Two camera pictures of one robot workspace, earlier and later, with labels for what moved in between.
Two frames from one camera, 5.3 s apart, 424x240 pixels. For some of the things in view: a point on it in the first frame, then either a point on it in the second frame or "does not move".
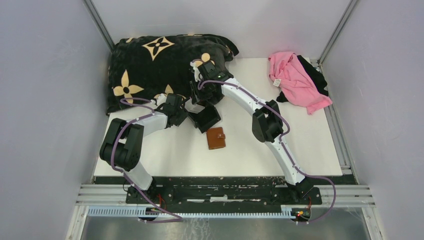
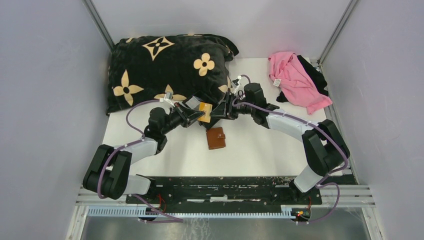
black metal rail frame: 226,193 does not move
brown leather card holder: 216,138 does not move
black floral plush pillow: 142,68 does not move
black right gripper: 196,97 → 226,109
